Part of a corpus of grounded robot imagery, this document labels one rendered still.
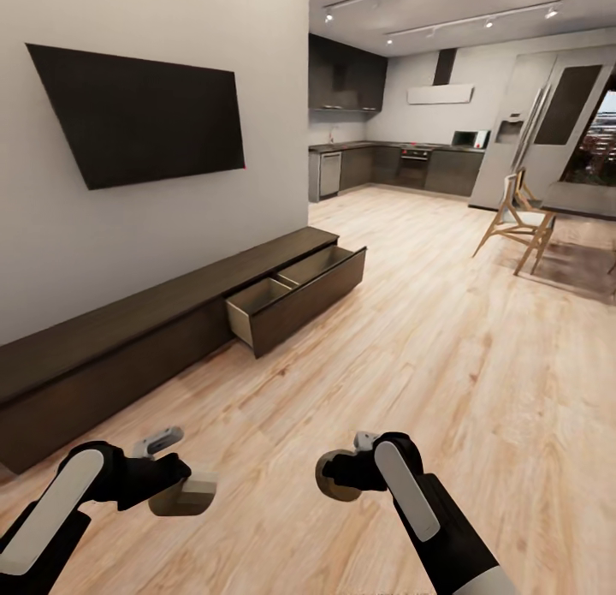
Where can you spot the pillar candle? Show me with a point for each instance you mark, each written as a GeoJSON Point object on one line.
{"type": "Point", "coordinates": [327, 485]}
{"type": "Point", "coordinates": [192, 495]}

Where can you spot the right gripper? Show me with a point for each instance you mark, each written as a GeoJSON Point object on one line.
{"type": "Point", "coordinates": [346, 471]}

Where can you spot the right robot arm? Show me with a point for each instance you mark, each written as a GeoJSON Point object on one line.
{"type": "Point", "coordinates": [455, 557]}

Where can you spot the dishwasher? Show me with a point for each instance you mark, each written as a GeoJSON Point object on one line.
{"type": "Point", "coordinates": [329, 173]}

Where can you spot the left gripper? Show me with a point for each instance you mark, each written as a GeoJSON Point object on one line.
{"type": "Point", "coordinates": [157, 476]}

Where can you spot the wall mounted tv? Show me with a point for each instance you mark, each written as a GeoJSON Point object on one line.
{"type": "Point", "coordinates": [130, 120]}

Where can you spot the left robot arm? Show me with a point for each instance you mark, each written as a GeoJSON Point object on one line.
{"type": "Point", "coordinates": [36, 547]}

